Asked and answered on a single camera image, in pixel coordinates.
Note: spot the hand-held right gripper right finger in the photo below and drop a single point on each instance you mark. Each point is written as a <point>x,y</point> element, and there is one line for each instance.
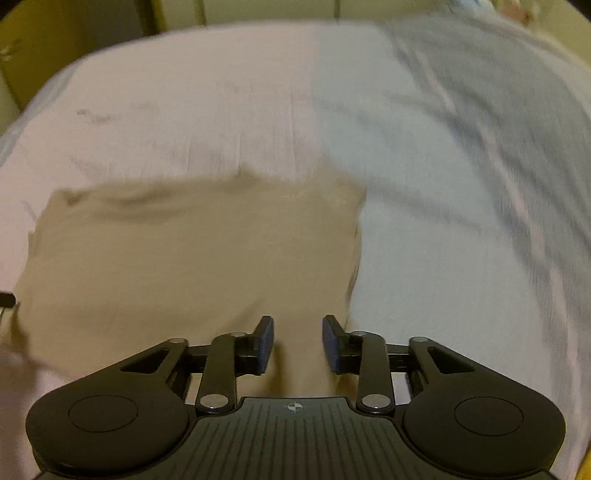
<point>333,344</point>

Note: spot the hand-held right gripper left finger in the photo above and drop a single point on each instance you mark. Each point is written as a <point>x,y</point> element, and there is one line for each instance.
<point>264,344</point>

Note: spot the beige garment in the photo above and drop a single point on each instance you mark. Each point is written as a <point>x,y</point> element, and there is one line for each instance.
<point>184,254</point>

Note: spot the pink grey bed sheet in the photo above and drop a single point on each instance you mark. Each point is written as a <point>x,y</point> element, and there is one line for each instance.
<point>415,184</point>

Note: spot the pale printed cloth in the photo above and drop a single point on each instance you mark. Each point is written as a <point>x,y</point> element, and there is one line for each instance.
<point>489,7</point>

